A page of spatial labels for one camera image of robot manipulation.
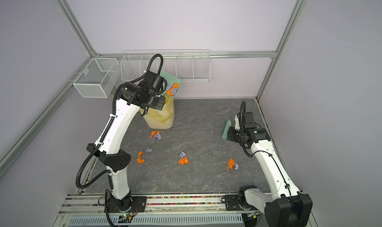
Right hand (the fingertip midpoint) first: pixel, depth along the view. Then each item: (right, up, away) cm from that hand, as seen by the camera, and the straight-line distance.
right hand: (231, 135), depth 79 cm
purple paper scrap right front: (+5, -19, +6) cm, 20 cm away
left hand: (-37, +16, -6) cm, 41 cm away
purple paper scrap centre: (-27, -14, +10) cm, 32 cm away
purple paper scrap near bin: (-44, -3, +18) cm, 48 cm away
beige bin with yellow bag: (-43, +8, +12) cm, 45 cm away
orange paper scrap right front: (+1, -18, +7) cm, 19 cm away
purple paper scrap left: (-48, -11, +12) cm, 51 cm away
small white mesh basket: (-85, +35, +20) cm, 94 cm away
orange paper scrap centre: (-26, -17, +8) cm, 32 cm away
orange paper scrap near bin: (-48, -2, +20) cm, 52 cm away
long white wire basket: (-23, +46, +27) cm, 58 cm away
